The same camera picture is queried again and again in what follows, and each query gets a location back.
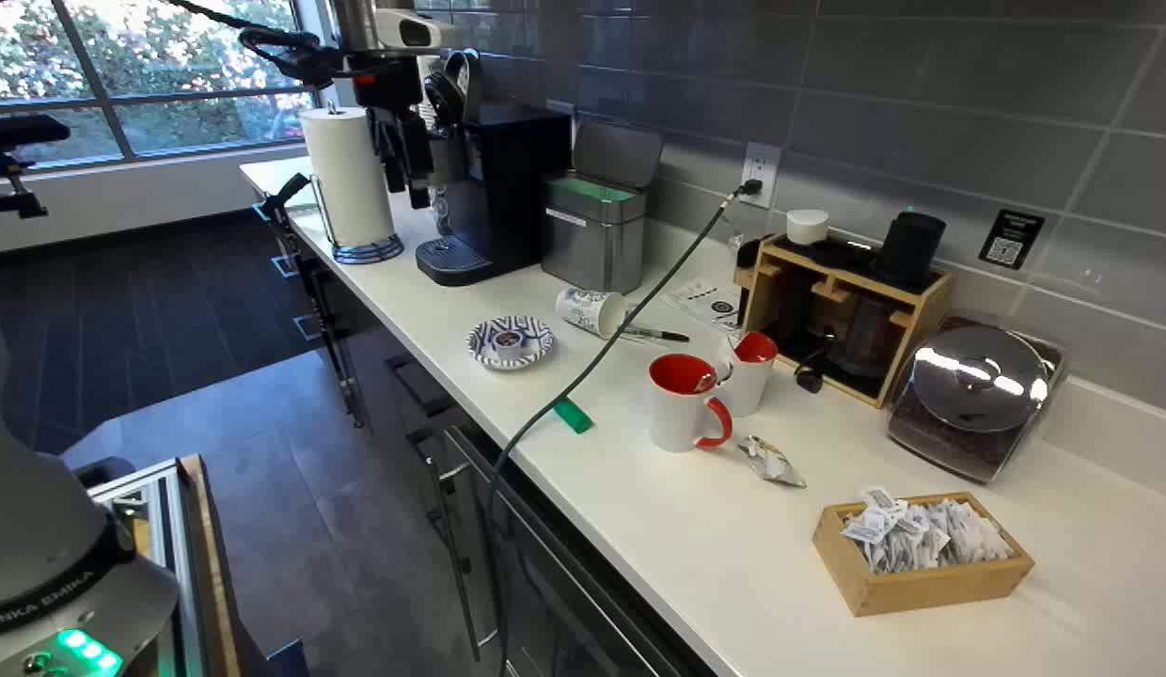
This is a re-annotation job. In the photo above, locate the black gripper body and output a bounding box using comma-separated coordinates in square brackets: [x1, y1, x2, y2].
[349, 52, 441, 151]

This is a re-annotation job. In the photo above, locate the green cylindrical block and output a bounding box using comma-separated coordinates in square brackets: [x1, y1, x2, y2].
[550, 395, 598, 437]

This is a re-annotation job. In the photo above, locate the blue and white bowl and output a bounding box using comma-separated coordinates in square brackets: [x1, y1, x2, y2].
[466, 312, 559, 377]

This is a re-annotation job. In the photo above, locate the red and white bowl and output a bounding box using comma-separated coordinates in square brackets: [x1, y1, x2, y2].
[719, 326, 782, 417]

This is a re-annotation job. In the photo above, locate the white paper towel roll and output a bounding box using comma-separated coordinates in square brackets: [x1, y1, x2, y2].
[302, 101, 400, 253]

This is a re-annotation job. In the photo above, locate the black Keurig coffee maker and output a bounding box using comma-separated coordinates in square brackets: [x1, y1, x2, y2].
[415, 47, 575, 291]

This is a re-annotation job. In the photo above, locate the grey paper towel holder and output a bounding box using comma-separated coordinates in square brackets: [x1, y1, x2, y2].
[327, 229, 408, 272]

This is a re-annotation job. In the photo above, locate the silver toaster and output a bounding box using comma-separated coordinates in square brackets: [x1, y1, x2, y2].
[539, 119, 670, 298]

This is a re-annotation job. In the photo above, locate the patterned white paper cup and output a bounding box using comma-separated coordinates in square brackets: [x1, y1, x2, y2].
[554, 286, 630, 343]

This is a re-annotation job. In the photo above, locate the dark wood base cabinet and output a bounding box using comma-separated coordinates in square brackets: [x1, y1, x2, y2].
[334, 326, 512, 655]

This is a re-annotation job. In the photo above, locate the black marker pen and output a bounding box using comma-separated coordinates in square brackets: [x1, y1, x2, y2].
[619, 323, 697, 347]

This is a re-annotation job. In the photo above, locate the printed paper sheet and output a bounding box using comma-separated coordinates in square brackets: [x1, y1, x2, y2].
[673, 276, 746, 336]

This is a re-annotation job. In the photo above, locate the small white cup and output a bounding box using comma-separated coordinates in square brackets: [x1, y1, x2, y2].
[782, 205, 833, 247]

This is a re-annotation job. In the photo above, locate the stainless steel dishwasher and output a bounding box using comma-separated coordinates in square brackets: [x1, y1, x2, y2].
[441, 417, 690, 677]

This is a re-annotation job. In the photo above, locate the crumpled silver wrapper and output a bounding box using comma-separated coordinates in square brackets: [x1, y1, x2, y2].
[729, 427, 807, 494]

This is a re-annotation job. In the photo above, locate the black cup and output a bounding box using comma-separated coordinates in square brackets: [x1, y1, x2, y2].
[875, 205, 951, 293]

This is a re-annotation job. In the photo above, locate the wooden countertop organizer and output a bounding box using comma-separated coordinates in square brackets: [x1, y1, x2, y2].
[732, 229, 959, 408]

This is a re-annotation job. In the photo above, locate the pile of white sugar packets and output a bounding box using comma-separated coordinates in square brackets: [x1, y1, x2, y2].
[843, 485, 1014, 576]

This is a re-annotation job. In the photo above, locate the wooden packet tray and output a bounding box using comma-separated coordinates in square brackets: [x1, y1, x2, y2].
[807, 490, 1039, 619]

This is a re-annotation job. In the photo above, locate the black camera stand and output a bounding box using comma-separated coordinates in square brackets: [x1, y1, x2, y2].
[255, 168, 369, 434]

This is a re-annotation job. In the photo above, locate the dark teal power cable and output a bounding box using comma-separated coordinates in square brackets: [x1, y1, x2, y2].
[471, 177, 767, 669]

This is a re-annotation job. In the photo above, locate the white mug red handle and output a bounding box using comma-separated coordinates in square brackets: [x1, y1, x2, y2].
[643, 351, 736, 455]

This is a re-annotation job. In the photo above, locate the black camera tripod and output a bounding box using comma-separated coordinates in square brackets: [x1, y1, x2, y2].
[0, 114, 76, 223]

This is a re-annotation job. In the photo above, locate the aluminium frame robot cart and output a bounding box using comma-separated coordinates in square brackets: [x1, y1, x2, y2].
[85, 451, 250, 677]

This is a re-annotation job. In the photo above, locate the black framed wall sign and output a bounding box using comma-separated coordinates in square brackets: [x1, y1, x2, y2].
[976, 205, 1050, 272]

